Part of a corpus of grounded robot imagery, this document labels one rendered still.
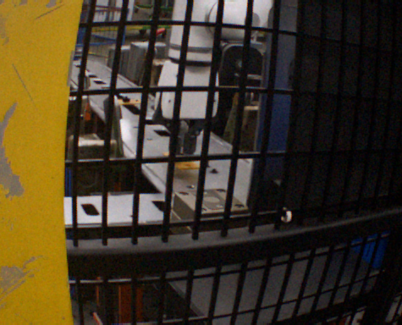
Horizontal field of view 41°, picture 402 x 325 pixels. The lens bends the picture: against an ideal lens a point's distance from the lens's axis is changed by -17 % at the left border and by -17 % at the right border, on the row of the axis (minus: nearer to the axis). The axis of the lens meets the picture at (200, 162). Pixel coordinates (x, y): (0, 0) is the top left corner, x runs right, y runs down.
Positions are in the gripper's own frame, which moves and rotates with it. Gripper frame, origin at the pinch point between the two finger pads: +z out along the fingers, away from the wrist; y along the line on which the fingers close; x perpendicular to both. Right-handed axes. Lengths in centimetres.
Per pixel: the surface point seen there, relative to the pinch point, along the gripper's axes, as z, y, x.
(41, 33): -29, 40, 68
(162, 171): 4.1, 3.9, 1.2
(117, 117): -4.4, 11.3, -3.8
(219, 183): 4.1, -3.7, 8.0
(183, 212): -0.1, 11.7, 27.3
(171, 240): -11, 26, 56
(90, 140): -0.4, 16.3, -3.6
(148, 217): 4.1, 13.1, 18.9
